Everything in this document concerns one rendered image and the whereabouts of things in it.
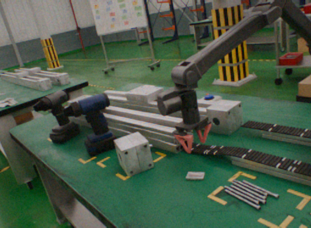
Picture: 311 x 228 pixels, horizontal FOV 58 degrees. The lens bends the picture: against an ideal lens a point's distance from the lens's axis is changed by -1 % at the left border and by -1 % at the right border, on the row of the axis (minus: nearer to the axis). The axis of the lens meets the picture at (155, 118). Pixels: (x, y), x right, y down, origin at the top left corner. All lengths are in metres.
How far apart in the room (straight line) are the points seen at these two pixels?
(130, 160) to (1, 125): 1.80
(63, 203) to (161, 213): 1.30
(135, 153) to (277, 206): 0.43
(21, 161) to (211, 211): 2.15
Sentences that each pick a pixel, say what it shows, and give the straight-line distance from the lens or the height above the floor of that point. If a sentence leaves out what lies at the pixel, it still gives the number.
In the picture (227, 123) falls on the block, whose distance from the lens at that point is 1.04.
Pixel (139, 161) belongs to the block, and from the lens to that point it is 0.90.
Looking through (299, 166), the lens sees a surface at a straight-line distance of 0.81.
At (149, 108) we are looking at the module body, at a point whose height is 0.84.
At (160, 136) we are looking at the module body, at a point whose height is 0.83.
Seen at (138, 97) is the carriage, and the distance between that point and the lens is 1.33.
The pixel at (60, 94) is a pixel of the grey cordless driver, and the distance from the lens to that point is 1.33.
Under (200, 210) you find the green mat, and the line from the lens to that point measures 0.73.
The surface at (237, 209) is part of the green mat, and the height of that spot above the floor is 0.78.
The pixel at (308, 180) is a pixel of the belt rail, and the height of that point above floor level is 0.79.
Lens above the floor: 1.25
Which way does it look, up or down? 21 degrees down
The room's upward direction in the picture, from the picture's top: 12 degrees counter-clockwise
